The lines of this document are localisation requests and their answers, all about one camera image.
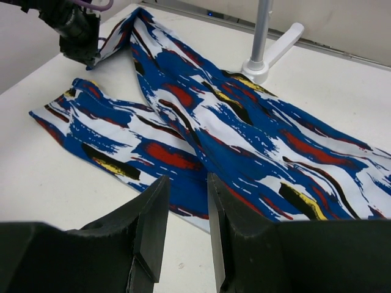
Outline white metal clothes rack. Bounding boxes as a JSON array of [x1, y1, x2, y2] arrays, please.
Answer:
[[241, 0, 305, 85]]

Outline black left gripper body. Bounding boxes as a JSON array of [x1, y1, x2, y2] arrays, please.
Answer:
[[59, 9, 100, 67]]

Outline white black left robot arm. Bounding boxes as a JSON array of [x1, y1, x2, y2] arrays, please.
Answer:
[[3, 0, 100, 68]]

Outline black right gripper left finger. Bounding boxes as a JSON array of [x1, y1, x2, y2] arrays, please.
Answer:
[[67, 176, 170, 292]]

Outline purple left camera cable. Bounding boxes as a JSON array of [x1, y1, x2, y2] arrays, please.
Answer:
[[68, 0, 114, 12]]

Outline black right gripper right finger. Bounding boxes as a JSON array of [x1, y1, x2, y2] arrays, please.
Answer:
[[207, 173, 280, 292]]

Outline blue white red patterned trousers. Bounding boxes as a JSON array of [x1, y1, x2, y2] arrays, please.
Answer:
[[30, 8, 390, 231]]

